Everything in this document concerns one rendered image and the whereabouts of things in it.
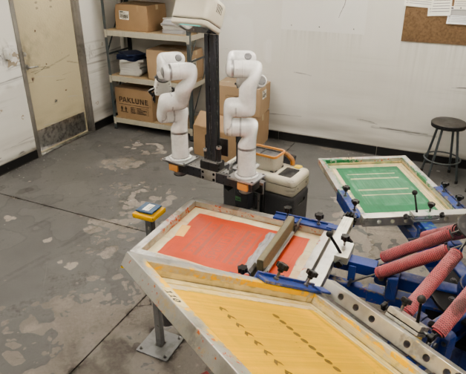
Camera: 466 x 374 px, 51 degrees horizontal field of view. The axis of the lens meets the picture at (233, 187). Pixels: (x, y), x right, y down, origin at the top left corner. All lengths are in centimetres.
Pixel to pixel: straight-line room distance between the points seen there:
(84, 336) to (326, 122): 387
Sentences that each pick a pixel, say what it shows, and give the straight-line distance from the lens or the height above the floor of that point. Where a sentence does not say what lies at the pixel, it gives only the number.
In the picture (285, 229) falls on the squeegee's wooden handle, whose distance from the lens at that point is 228.
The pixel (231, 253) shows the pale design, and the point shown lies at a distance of 229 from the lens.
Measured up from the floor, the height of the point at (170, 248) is 95.
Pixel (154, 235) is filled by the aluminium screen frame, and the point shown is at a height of 99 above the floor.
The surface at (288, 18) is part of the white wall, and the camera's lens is 595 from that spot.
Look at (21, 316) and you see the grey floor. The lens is 368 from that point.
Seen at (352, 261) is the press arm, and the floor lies 104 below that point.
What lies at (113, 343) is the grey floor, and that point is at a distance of 330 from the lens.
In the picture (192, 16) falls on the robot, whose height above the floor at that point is 194.
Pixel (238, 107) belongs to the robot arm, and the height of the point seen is 153.
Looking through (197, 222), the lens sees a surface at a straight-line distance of 253.
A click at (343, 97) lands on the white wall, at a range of 593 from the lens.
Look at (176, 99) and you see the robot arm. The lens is 259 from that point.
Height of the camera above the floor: 223
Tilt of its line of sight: 26 degrees down
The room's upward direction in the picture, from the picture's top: straight up
